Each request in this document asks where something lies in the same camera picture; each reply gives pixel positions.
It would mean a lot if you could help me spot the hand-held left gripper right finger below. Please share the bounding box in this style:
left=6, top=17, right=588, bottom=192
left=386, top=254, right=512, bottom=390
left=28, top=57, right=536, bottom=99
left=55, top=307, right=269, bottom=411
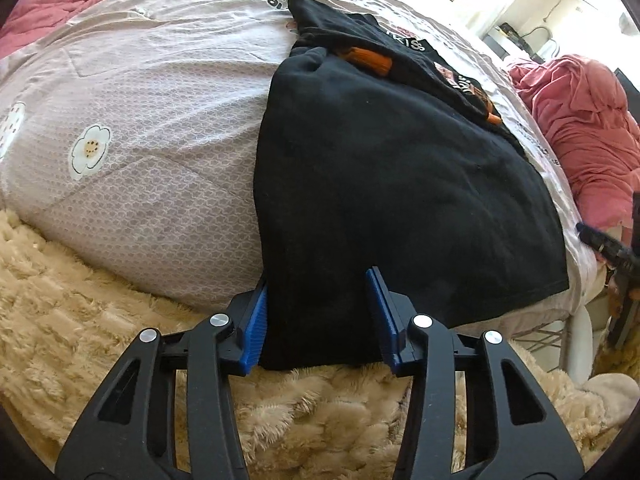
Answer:
left=365, top=266, right=586, bottom=480

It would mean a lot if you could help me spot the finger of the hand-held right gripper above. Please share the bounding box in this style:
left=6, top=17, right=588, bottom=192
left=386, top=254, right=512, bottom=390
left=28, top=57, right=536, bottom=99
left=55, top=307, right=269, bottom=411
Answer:
left=575, top=221, right=632, bottom=263

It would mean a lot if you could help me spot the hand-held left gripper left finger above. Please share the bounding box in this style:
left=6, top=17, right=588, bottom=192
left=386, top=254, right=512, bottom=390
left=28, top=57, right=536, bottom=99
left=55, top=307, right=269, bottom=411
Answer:
left=55, top=277, right=268, bottom=480

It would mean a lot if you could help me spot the black sweater with orange cuffs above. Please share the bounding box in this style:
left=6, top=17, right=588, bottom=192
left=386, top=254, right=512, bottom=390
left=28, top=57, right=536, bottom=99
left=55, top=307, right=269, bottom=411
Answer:
left=252, top=0, right=571, bottom=371

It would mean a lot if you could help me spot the beige plush slipper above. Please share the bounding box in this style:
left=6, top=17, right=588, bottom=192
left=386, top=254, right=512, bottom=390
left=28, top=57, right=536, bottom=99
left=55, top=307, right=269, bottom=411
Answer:
left=582, top=374, right=636, bottom=423

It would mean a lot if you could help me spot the crumpled pink blanket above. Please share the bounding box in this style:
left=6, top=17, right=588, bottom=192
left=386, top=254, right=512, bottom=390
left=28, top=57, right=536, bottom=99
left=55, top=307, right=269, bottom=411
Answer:
left=505, top=55, right=640, bottom=228

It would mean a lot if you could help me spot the beige fluffy blanket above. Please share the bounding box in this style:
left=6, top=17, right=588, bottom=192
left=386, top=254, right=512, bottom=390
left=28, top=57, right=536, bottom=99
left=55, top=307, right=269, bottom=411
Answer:
left=0, top=207, right=626, bottom=480

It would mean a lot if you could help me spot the white bedside table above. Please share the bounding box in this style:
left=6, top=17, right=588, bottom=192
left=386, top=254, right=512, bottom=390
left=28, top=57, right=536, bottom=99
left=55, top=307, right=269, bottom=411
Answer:
left=482, top=22, right=563, bottom=63

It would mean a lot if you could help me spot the pink blanket left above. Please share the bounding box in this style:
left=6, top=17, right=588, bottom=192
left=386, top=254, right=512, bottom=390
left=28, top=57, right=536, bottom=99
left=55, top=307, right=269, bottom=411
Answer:
left=0, top=0, right=166, bottom=61

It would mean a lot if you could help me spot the white bed frame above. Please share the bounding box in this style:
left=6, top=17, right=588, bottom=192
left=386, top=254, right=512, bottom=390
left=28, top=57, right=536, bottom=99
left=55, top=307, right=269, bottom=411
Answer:
left=505, top=305, right=593, bottom=378

